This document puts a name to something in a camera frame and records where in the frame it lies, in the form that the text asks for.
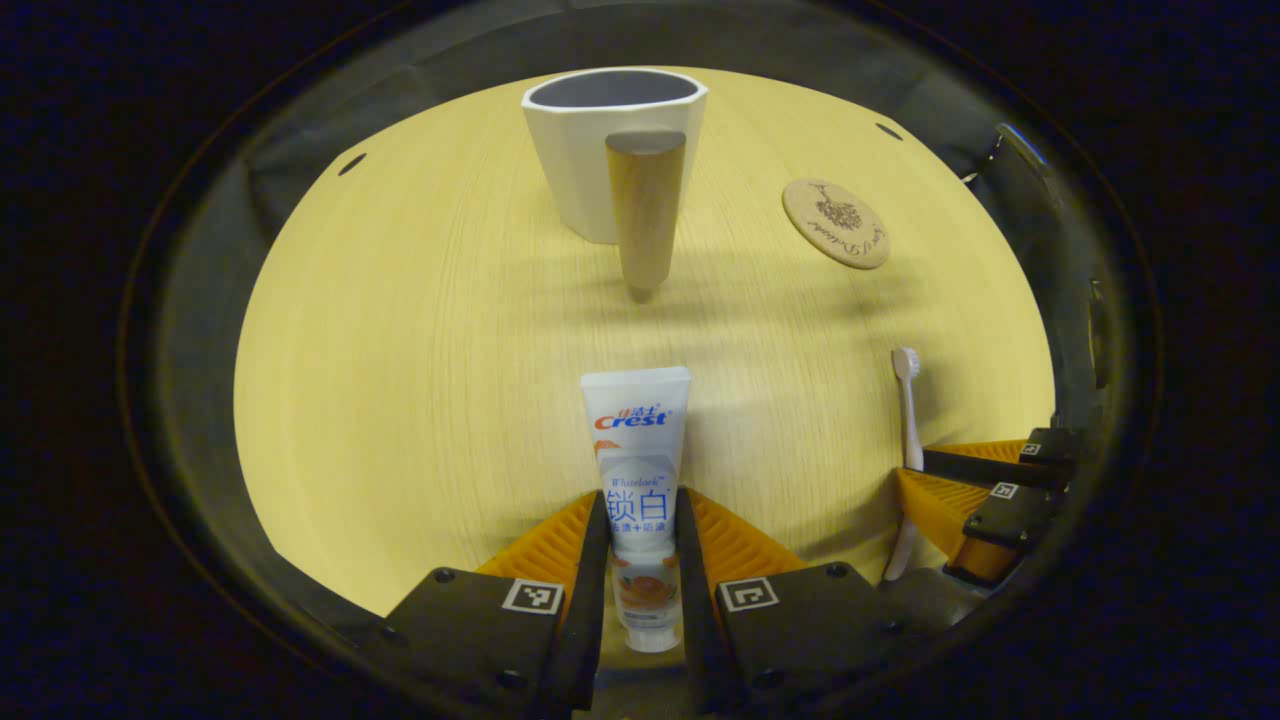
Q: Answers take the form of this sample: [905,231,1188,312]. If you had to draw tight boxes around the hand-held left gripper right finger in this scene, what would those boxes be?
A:
[675,487,906,716]

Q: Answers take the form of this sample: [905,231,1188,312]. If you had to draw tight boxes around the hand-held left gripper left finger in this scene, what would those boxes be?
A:
[375,490,613,720]

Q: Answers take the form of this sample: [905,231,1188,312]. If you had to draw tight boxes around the pale pink toothbrush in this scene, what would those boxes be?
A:
[885,346,923,583]

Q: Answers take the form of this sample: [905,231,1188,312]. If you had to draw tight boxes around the white toothpaste tube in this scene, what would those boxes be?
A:
[580,366,693,654]

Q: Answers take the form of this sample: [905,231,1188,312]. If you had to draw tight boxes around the round cork coaster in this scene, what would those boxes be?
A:
[782,178,891,271]

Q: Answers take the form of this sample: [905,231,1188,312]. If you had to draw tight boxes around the white cup with wooden handle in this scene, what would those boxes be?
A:
[521,67,709,304]

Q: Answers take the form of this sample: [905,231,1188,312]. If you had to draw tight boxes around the light wooden desktop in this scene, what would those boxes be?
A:
[233,66,1056,671]

